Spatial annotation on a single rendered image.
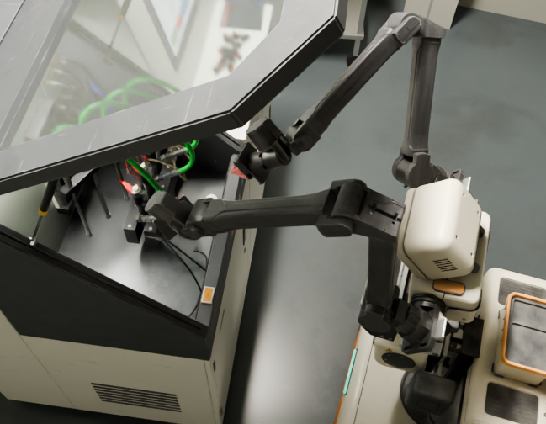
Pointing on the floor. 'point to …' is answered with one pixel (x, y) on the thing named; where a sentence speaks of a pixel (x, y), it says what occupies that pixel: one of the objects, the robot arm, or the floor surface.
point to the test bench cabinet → (132, 380)
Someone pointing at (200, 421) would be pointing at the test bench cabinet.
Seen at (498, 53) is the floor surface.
